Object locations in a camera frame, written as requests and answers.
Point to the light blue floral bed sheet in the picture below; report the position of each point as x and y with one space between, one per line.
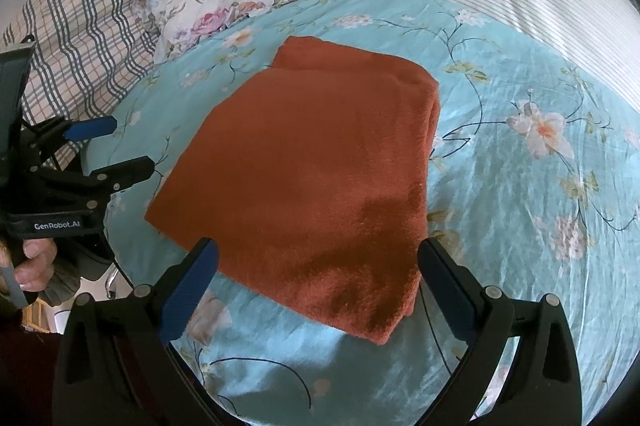
500 206

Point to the floral pillow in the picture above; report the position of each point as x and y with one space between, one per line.
210 11

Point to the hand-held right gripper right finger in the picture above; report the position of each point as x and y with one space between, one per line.
445 286

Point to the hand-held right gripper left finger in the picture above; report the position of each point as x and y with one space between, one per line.
190 286

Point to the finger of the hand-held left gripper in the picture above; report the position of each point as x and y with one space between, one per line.
92 127
130 169

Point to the plaid quilt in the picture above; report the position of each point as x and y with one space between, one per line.
100 6

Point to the person's left hand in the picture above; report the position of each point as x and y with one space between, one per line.
37 268

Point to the orange fleece garment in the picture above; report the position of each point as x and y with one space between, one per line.
310 166

